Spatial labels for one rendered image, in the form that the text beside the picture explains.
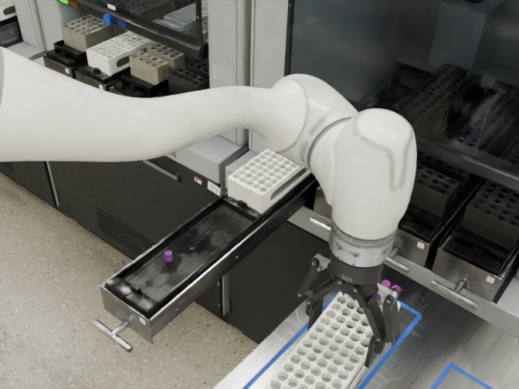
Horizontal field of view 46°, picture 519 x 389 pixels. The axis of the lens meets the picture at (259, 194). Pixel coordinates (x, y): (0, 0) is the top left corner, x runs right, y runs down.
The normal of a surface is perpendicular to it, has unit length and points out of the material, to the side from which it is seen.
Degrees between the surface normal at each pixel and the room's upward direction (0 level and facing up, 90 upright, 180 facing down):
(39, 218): 0
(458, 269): 90
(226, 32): 90
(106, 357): 0
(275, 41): 90
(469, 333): 0
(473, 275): 90
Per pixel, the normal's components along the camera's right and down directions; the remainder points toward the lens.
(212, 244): 0.03, -0.77
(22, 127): 0.65, 0.40
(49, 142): 0.51, 0.64
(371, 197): -0.15, 0.58
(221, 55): -0.62, 0.49
